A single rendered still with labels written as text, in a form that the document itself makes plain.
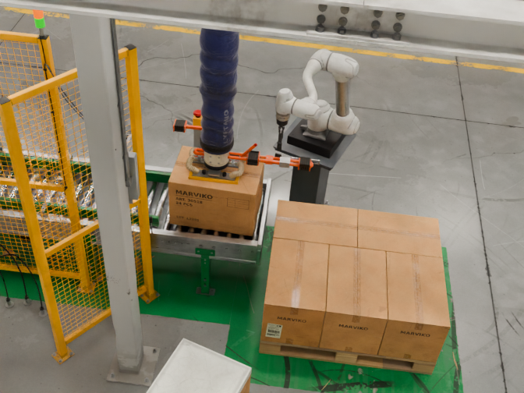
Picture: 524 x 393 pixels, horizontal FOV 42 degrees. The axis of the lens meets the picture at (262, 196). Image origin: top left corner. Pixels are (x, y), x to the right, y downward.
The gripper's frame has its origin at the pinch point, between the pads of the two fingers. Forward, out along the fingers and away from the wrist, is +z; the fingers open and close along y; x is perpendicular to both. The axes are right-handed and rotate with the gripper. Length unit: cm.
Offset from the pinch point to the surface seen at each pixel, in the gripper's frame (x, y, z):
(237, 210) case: -24, 23, 45
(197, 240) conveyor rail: -49, 36, 65
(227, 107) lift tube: -35.0, 7.5, -28.8
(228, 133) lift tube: -33.6, 5.9, -7.5
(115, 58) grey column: -76, 99, -114
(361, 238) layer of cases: 65, 12, 68
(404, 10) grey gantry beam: 32, 193, -198
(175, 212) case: -67, 20, 55
